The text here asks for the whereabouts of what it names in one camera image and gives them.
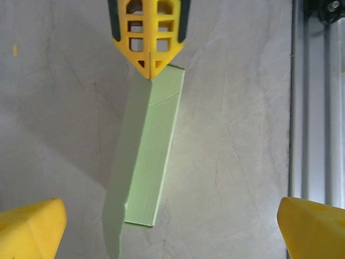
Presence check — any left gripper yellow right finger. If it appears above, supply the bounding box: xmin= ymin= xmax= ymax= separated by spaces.
xmin=277 ymin=196 xmax=345 ymax=259

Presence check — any long aluminium frame rail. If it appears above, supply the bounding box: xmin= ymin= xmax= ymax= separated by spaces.
xmin=288 ymin=0 xmax=345 ymax=211

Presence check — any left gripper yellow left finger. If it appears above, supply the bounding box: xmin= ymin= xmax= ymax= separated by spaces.
xmin=0 ymin=198 xmax=67 ymax=259

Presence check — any light green paper box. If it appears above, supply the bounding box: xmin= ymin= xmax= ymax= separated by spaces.
xmin=102 ymin=64 xmax=186 ymax=259

